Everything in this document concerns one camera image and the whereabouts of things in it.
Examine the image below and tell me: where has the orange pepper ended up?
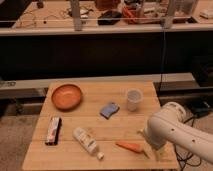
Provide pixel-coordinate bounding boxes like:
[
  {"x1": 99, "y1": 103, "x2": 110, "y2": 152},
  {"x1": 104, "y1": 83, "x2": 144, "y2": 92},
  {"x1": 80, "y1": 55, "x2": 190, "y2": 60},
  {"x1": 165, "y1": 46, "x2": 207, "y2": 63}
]
[{"x1": 115, "y1": 141, "x2": 148, "y2": 157}]

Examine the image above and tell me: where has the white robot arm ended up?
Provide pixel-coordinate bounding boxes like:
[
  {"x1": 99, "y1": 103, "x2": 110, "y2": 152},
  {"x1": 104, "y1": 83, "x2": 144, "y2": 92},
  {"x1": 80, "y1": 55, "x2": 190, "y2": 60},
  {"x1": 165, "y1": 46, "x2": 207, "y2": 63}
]
[{"x1": 143, "y1": 102, "x2": 213, "y2": 164}]

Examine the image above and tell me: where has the blue sponge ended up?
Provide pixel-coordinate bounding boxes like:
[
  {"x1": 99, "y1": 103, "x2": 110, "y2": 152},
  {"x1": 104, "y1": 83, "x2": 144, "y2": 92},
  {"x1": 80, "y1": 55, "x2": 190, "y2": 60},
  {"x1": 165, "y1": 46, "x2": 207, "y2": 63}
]
[{"x1": 100, "y1": 103, "x2": 120, "y2": 119}]

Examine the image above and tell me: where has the clear plastic cup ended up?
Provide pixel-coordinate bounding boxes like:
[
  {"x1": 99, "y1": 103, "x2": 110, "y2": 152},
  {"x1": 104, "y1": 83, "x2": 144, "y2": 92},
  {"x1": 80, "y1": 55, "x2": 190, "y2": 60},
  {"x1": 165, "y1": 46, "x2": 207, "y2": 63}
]
[{"x1": 126, "y1": 89, "x2": 143, "y2": 112}]

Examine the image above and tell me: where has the orange wooden bowl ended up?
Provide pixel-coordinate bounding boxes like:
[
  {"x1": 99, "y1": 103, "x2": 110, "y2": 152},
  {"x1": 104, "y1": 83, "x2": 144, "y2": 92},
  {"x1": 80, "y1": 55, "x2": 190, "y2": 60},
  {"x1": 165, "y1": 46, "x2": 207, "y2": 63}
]
[{"x1": 51, "y1": 84, "x2": 82, "y2": 110}]

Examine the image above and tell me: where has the white plastic bottle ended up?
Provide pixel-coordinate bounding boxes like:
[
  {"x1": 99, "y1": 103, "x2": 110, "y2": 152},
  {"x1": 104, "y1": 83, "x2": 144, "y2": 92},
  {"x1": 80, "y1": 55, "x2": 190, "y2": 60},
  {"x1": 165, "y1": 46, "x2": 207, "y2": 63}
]
[{"x1": 73, "y1": 127, "x2": 104, "y2": 160}]

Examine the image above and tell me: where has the black bag on bench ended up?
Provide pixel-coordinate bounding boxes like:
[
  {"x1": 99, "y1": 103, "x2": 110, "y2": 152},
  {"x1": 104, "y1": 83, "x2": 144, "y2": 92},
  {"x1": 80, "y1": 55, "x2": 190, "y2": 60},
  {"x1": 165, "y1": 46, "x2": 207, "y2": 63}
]
[{"x1": 98, "y1": 10, "x2": 122, "y2": 25}]

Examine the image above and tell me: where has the orange tool on bench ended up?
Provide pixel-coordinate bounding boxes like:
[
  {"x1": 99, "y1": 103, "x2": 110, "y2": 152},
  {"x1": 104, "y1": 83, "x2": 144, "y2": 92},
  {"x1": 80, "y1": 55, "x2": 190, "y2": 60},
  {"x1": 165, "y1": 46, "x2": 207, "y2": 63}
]
[{"x1": 122, "y1": 7, "x2": 138, "y2": 24}]

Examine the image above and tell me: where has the black power adapter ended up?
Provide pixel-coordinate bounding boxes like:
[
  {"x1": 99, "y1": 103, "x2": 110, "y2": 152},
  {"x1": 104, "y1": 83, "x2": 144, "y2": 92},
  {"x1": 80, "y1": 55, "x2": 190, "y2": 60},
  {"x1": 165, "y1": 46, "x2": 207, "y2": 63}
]
[{"x1": 187, "y1": 100, "x2": 212, "y2": 118}]

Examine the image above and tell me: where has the grey metal post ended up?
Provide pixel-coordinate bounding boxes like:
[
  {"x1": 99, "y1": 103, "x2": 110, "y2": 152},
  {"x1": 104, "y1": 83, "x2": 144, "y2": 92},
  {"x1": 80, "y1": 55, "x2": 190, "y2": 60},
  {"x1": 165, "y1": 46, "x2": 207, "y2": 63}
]
[
  {"x1": 163, "y1": 0, "x2": 176, "y2": 29},
  {"x1": 70, "y1": 0, "x2": 82, "y2": 31}
]

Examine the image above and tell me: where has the grey metal post right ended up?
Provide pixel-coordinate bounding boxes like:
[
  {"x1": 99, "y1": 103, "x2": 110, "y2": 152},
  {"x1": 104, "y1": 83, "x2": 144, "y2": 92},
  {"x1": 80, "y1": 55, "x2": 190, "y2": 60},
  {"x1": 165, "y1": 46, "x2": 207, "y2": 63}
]
[{"x1": 163, "y1": 0, "x2": 176, "y2": 29}]

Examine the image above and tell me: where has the black power cable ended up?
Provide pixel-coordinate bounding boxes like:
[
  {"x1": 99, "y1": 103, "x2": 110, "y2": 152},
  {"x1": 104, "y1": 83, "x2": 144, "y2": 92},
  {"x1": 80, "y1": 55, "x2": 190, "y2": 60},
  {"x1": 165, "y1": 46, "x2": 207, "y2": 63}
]
[{"x1": 173, "y1": 114, "x2": 203, "y2": 171}]

